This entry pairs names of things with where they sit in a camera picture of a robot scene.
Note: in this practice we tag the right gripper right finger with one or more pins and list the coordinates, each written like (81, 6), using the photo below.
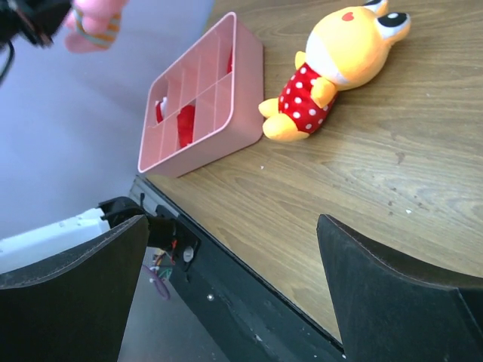
(391, 306)

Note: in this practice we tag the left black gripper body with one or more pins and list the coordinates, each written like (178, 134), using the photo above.
(36, 21)

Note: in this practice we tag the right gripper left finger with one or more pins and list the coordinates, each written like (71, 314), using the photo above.
(74, 306)

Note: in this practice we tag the pink striped plush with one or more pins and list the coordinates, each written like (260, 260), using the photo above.
(93, 25)

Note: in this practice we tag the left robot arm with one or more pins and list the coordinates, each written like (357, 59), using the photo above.
(33, 246)

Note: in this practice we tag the red white striped item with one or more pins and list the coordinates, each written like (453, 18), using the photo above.
(160, 106)

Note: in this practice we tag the red item in tray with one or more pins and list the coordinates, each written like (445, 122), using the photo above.
(185, 125)
(229, 65)

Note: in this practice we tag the pink divided storage tray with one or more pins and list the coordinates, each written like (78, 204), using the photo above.
(226, 115)

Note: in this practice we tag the yellow plush red dotted dress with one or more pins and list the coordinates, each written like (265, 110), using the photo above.
(346, 49)

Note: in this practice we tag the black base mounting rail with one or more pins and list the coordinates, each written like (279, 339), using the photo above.
(246, 316)

